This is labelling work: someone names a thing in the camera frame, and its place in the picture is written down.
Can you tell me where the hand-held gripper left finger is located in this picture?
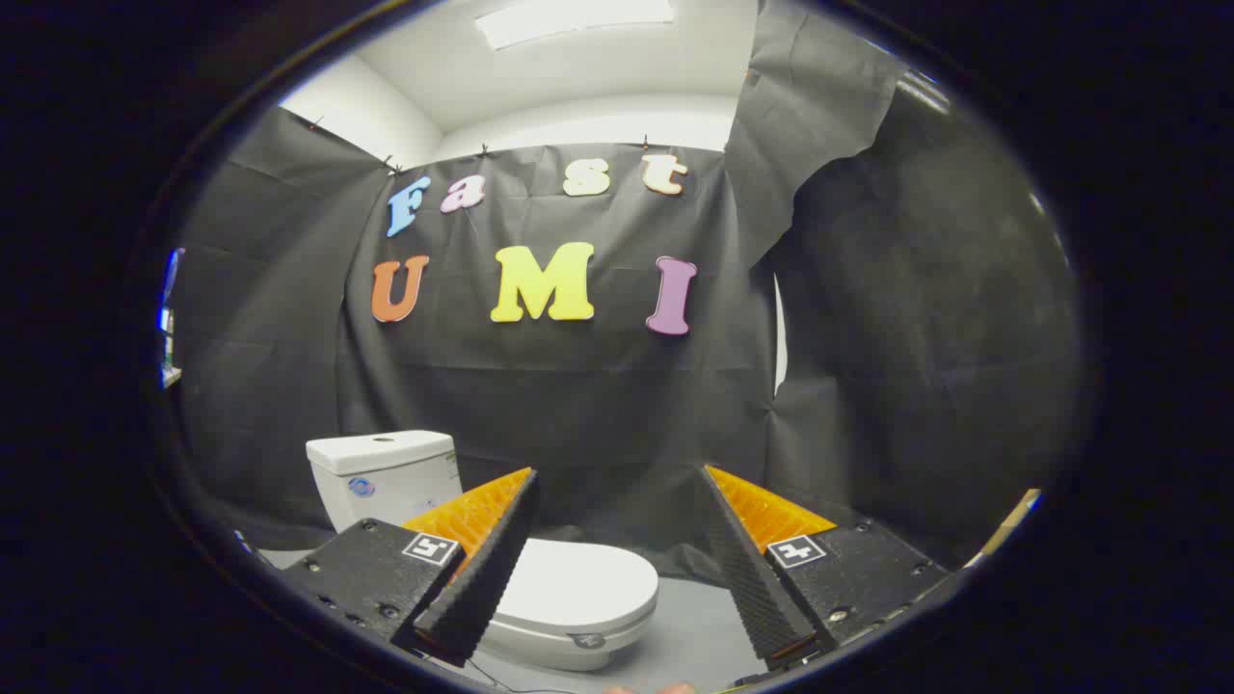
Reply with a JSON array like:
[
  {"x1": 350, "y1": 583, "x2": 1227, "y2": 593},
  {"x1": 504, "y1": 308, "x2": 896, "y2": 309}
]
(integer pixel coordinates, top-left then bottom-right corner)
[{"x1": 280, "y1": 467, "x2": 541, "y2": 668}]

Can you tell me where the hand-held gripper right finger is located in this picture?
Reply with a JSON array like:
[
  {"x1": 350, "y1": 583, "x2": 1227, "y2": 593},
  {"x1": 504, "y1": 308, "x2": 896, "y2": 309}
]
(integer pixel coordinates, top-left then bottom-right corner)
[{"x1": 699, "y1": 465, "x2": 955, "y2": 673}]

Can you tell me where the white toilet lid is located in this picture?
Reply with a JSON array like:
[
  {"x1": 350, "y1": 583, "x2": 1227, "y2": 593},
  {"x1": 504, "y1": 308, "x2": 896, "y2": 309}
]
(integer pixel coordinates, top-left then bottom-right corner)
[{"x1": 487, "y1": 538, "x2": 660, "y2": 632}]

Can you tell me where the white toilet bowl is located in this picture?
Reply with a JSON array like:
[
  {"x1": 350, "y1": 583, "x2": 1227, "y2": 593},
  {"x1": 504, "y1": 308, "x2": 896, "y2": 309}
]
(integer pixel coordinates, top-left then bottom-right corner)
[{"x1": 477, "y1": 602, "x2": 658, "y2": 673}]

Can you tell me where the white toilet tank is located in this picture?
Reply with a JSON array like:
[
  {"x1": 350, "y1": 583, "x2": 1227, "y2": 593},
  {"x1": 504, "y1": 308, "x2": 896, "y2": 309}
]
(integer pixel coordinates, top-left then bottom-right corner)
[{"x1": 306, "y1": 430, "x2": 464, "y2": 533}]

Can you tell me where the black backdrop cloth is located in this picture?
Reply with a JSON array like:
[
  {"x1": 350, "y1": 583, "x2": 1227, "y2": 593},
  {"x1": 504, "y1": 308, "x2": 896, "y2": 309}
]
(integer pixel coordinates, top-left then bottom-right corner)
[{"x1": 169, "y1": 0, "x2": 1086, "y2": 579}]

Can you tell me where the light wooden strip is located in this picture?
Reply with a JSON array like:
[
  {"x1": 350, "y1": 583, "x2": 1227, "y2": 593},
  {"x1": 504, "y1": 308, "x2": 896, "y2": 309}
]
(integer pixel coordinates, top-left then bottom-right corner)
[{"x1": 964, "y1": 489, "x2": 1042, "y2": 570}]

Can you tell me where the thin black cable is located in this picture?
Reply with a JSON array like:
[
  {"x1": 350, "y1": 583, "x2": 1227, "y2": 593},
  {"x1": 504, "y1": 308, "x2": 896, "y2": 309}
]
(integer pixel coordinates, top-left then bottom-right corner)
[{"x1": 424, "y1": 655, "x2": 546, "y2": 694}]

